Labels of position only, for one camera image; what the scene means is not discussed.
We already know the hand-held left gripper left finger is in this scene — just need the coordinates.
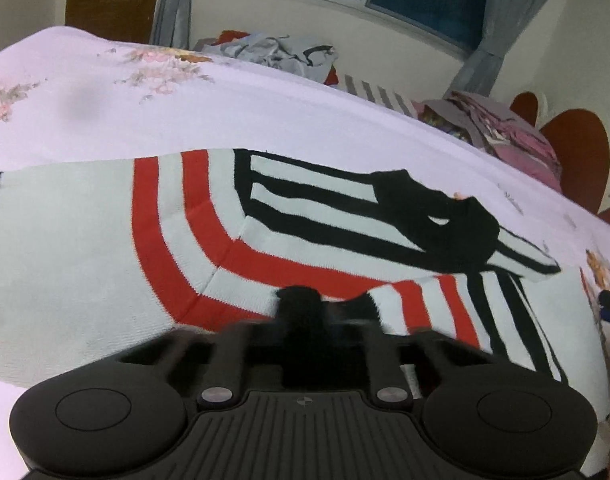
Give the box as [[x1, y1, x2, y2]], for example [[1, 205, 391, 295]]
[[116, 286, 306, 408]]

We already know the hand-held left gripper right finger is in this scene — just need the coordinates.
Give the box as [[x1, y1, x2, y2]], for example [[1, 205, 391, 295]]
[[305, 286, 492, 407]]

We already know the red black white striped sweater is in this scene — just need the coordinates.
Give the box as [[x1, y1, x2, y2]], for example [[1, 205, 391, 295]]
[[0, 147, 610, 423]]

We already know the pile of pink clothes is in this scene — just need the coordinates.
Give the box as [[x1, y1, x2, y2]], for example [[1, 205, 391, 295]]
[[415, 91, 563, 191]]

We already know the pile of grey clothes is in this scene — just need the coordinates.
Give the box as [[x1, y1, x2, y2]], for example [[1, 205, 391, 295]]
[[192, 31, 340, 81]]

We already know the red and white headboard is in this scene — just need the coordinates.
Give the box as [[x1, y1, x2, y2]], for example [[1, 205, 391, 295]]
[[510, 91, 610, 236]]

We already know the pink floral bed sheet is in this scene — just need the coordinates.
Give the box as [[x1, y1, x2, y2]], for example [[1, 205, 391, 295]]
[[0, 25, 610, 480]]

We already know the grey white striped cloth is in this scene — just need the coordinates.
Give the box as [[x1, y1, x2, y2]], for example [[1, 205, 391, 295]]
[[337, 74, 418, 120]]

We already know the colourful patterned cloth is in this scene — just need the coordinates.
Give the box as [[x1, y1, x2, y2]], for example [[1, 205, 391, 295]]
[[420, 107, 468, 140]]

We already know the grey curtain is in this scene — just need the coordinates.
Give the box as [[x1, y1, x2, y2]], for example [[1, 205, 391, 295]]
[[149, 0, 196, 51], [447, 0, 568, 98]]

